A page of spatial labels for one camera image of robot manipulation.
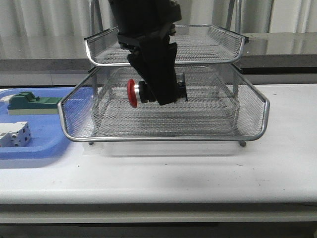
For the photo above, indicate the white circuit breaker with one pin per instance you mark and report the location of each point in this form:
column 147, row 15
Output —
column 16, row 134

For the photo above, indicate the grey stone counter ledge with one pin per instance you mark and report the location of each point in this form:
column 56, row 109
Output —
column 266, row 53

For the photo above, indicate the red emergency stop button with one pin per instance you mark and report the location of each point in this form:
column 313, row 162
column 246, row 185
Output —
column 136, row 93

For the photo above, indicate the blue plastic tray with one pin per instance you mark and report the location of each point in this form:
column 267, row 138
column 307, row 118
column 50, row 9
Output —
column 47, row 137

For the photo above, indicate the silver mesh tray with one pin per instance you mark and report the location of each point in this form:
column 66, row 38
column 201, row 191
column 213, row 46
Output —
column 79, row 110
column 208, row 111
column 196, row 44

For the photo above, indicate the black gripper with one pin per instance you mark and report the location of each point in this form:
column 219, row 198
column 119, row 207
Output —
column 146, row 26

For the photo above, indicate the green electrical switch block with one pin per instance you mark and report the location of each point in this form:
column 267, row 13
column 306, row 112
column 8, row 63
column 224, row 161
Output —
column 26, row 103

